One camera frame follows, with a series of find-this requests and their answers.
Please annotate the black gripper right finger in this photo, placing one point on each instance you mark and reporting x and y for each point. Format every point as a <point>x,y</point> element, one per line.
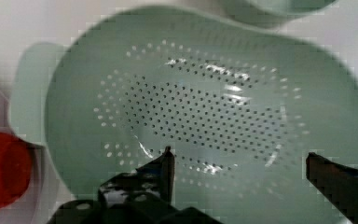
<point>337,183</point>

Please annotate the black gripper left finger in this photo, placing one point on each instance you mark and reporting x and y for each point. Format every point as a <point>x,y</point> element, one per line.
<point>155,177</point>

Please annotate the mint green plastic strainer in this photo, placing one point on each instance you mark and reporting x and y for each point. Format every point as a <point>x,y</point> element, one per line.
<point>240,107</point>

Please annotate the grey round plate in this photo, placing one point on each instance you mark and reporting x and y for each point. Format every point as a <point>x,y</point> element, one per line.
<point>39,202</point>

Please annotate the red ketchup bottle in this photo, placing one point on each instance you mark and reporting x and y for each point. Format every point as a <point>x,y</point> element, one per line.
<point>15,168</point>

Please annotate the mint green mug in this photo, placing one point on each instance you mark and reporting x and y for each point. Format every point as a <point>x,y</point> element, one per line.
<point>271,13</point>

